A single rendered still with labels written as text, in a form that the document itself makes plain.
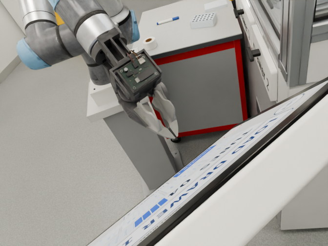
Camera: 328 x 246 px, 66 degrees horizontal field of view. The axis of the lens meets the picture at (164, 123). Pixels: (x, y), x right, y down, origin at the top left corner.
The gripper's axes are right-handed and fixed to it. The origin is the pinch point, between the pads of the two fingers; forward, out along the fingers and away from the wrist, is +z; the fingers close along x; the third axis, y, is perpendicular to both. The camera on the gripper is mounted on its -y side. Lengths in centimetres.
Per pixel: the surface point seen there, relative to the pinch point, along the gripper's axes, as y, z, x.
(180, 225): 25.9, 7.4, -10.1
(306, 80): -4.1, 8.9, 34.3
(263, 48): -18.8, -4.8, 43.4
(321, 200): -47, 53, 43
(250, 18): -30, -18, 57
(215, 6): -73, -47, 83
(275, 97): -19.4, 8.8, 36.1
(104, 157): -157, -25, -17
